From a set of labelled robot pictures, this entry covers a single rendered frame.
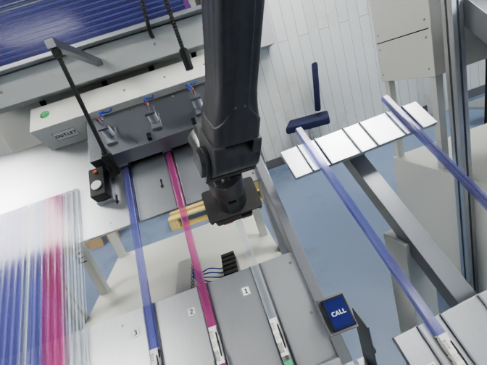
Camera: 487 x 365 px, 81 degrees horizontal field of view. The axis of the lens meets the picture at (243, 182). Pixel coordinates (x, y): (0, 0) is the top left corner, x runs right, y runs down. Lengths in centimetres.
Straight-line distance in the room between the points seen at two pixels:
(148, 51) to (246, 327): 68
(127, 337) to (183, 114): 49
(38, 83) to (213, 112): 64
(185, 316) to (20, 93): 68
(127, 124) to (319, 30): 365
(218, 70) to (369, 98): 423
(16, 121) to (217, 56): 90
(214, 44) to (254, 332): 47
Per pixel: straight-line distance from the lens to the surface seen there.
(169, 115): 74
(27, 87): 92
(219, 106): 32
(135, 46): 84
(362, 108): 446
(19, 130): 112
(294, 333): 58
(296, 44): 408
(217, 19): 29
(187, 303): 60
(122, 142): 74
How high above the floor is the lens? 118
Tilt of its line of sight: 18 degrees down
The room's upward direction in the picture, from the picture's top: 18 degrees counter-clockwise
